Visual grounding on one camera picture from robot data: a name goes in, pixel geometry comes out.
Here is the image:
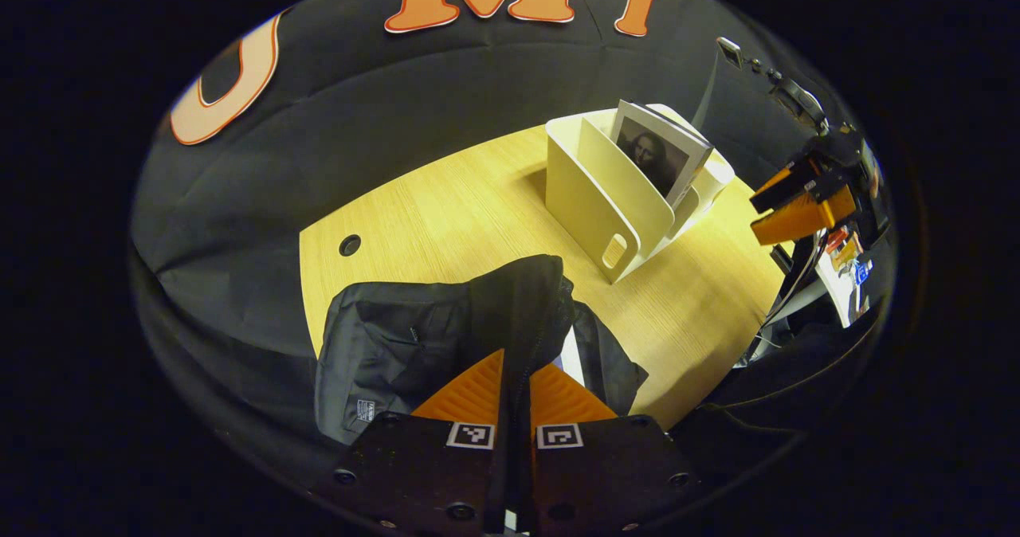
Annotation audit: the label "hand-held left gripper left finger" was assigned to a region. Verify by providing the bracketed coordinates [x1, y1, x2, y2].
[319, 350, 508, 534]

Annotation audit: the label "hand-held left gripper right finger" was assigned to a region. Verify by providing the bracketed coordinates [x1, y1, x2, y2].
[530, 362, 698, 534]

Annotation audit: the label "black schoolbag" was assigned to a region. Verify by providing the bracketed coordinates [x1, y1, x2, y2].
[313, 254, 650, 446]

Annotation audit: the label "portrait cover book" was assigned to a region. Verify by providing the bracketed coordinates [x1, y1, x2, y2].
[610, 100, 716, 211]

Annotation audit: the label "white bookshelf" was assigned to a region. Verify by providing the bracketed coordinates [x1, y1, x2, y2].
[544, 104, 736, 285]

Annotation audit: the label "small colourful items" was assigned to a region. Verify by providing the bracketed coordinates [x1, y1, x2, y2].
[825, 226, 873, 287]

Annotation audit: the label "white side table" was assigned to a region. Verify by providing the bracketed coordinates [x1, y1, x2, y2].
[814, 230, 873, 329]

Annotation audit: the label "black backdrop cloth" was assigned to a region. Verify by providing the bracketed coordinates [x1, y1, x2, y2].
[131, 0, 822, 442]

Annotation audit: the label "grey frame pole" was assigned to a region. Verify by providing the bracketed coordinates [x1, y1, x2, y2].
[692, 49, 724, 131]

